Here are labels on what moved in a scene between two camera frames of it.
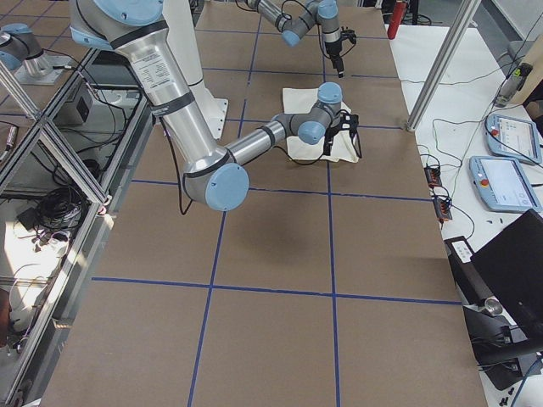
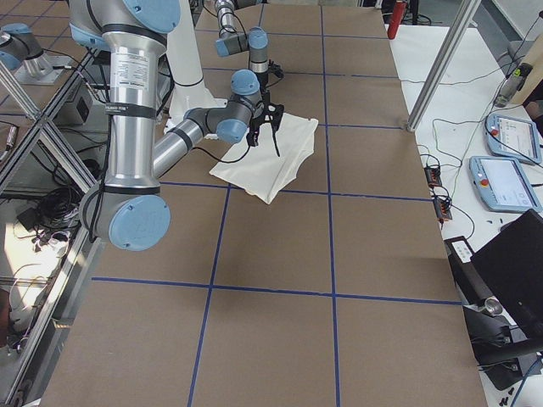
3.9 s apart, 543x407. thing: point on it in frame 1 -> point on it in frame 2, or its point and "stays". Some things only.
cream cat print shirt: (299, 101) -> (259, 169)
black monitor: (512, 264) stays
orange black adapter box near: (442, 209) stays
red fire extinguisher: (397, 19) stays
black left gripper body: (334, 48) -> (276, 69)
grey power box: (81, 109) stays
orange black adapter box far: (433, 177) stays
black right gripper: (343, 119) -> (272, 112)
